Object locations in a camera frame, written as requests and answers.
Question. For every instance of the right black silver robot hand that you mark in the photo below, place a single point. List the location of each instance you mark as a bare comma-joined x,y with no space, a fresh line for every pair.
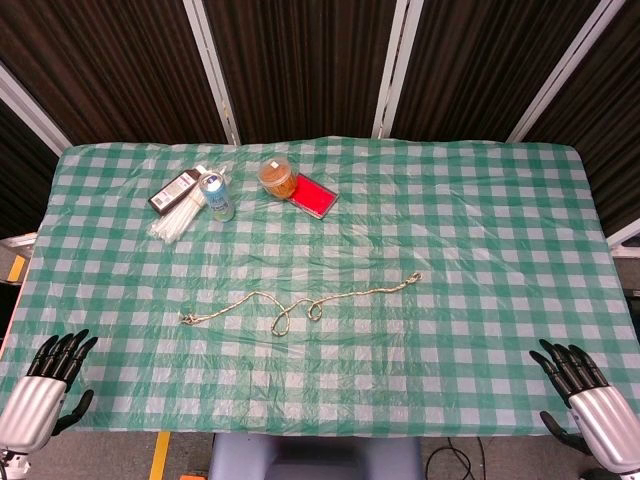
605,420

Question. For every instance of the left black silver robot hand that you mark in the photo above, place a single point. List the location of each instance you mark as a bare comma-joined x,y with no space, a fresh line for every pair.
32,405

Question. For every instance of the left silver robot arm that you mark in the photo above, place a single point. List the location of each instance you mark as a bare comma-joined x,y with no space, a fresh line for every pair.
10,465

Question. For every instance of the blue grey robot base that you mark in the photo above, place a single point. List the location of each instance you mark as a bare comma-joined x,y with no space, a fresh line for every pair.
310,457

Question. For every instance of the grey partition base bar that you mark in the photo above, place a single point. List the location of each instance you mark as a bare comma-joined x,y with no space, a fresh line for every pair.
15,262
625,240

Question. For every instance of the green checked plastic tablecloth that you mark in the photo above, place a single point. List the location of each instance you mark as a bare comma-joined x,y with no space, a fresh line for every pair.
400,360

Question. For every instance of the bundle of white straws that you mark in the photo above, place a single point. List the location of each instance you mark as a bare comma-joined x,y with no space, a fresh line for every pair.
175,221

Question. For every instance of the dark brown rectangular box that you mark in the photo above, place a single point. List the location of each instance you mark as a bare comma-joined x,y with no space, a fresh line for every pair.
172,192

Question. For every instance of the blue drink can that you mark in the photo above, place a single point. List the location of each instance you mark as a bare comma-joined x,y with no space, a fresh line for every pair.
217,200

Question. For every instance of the clear jar of rubber bands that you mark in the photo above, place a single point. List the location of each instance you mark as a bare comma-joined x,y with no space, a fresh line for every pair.
277,180

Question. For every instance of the red ink pad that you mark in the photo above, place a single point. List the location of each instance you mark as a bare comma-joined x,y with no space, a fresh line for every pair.
312,197

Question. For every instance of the white partition post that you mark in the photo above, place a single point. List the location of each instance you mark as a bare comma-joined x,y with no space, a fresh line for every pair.
30,110
560,75
212,70
390,70

